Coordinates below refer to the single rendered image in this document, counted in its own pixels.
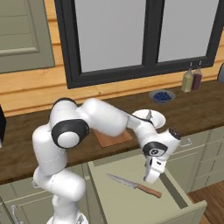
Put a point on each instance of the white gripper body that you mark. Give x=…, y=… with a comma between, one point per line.
x=154, y=172

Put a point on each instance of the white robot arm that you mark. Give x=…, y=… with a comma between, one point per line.
x=96, y=116

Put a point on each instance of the open pale green drawer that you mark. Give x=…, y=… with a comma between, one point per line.
x=128, y=198

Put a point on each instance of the wooden cutting board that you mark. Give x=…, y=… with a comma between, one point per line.
x=112, y=140

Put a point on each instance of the white plate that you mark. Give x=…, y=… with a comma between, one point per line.
x=157, y=119

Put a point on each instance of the pale green drawer front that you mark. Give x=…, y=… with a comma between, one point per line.
x=198, y=141
x=17, y=191

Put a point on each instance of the grey piece of meat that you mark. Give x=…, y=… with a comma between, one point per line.
x=149, y=115

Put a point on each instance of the pale green run of drawers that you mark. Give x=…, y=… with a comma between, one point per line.
x=211, y=157

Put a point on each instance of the blueberries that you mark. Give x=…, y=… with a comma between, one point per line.
x=162, y=96

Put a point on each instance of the grey bowl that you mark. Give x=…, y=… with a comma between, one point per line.
x=172, y=95

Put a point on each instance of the yellow-green condiment bottle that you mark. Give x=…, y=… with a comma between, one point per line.
x=187, y=83

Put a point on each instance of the dark red condiment bottle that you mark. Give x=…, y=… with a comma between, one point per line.
x=197, y=81

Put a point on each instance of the grey rounded appliance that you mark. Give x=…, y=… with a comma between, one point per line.
x=221, y=73

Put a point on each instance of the black framed window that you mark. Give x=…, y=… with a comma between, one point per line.
x=73, y=58

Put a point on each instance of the black appliance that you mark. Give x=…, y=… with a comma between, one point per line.
x=2, y=125

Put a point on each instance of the pale green wall cupboard door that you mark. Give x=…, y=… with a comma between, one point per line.
x=23, y=35

